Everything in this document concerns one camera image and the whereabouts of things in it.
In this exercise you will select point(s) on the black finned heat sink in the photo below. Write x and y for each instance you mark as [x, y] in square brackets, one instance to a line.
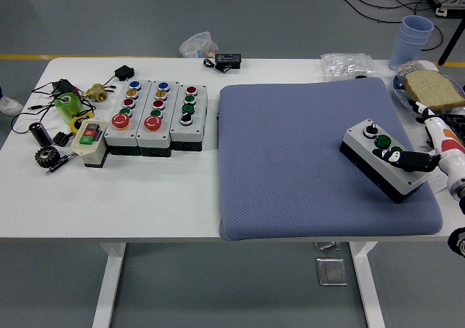
[62, 139]

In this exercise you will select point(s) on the small black plug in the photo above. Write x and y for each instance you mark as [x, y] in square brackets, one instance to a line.
[360, 76]

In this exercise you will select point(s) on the cream red-green switch box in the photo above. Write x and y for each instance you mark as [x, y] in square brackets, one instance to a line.
[91, 153]

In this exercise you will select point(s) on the blue-grey quilted mat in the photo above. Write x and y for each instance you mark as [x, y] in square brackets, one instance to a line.
[290, 142]

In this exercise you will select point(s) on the grey four-button control box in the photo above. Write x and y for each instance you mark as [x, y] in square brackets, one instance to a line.
[181, 133]
[357, 133]

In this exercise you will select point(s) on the clear bubble plastic bag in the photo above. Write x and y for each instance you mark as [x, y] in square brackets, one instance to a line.
[345, 66]

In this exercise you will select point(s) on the white table leg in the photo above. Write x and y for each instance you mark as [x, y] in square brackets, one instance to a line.
[109, 284]
[368, 284]

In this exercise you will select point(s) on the bread slice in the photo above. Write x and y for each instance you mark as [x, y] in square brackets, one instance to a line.
[432, 88]

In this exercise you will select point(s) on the grey five-button emergency-stop box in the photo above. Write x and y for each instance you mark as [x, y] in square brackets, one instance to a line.
[147, 139]
[116, 135]

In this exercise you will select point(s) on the yellow tape roll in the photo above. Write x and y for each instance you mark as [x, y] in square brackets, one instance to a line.
[74, 124]

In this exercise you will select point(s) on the black pen tool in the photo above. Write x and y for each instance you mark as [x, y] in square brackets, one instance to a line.
[60, 164]

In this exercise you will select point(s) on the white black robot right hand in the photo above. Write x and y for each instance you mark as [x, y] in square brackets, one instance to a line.
[448, 150]

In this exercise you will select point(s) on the person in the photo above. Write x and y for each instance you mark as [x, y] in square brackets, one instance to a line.
[9, 105]

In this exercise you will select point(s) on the open metal floor socket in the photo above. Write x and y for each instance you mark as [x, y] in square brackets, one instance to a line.
[327, 246]

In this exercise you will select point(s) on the black cylinder capacitor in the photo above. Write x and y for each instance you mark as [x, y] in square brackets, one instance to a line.
[39, 133]

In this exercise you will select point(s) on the white paper card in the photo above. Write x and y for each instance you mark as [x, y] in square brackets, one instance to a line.
[437, 179]

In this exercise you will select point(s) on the black metal gear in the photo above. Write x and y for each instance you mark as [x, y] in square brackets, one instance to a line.
[47, 157]

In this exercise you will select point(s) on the brass valve fitting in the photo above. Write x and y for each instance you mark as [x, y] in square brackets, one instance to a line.
[96, 92]

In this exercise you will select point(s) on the clear plastic bread bag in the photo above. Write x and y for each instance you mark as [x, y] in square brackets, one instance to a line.
[410, 68]

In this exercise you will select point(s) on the metal floor plate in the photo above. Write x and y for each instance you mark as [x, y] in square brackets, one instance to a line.
[331, 271]

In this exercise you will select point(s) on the pale blue plastic cup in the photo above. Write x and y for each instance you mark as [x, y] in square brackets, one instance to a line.
[417, 24]
[407, 38]
[405, 57]

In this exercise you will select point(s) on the white plastic bag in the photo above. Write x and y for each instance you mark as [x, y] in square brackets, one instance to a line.
[198, 46]

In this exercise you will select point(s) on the green translucent roll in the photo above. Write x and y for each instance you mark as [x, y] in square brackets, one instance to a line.
[70, 108]

